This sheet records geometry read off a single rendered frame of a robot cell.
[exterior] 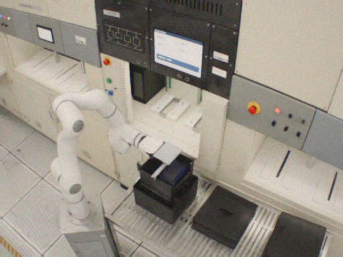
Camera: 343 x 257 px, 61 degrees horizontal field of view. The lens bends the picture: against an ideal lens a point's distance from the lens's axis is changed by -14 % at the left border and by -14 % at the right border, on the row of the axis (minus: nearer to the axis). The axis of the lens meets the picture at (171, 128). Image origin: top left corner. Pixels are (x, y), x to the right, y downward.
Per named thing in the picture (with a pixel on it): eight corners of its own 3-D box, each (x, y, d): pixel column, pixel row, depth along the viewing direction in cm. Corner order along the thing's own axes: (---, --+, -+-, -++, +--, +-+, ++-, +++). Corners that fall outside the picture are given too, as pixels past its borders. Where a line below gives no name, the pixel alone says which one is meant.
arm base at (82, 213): (67, 226, 182) (58, 210, 169) (65, 201, 195) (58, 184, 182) (97, 223, 185) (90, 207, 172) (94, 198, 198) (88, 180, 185)
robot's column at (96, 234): (87, 276, 231) (60, 233, 178) (84, 246, 250) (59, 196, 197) (121, 272, 235) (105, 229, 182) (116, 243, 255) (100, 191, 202)
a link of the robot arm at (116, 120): (100, 132, 153) (126, 158, 178) (118, 104, 157) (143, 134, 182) (88, 125, 157) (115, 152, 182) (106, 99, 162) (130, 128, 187)
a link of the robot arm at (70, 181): (72, 175, 174) (85, 195, 165) (53, 181, 167) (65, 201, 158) (76, 96, 147) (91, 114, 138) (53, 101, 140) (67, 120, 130)
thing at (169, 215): (160, 174, 213) (160, 156, 201) (197, 193, 202) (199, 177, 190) (134, 203, 196) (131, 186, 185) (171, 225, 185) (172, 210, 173)
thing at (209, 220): (189, 227, 184) (191, 216, 175) (215, 193, 202) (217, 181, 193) (233, 249, 173) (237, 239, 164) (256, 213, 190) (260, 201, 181)
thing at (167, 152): (164, 167, 202) (164, 130, 180) (192, 183, 194) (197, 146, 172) (139, 193, 187) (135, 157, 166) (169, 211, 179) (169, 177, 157)
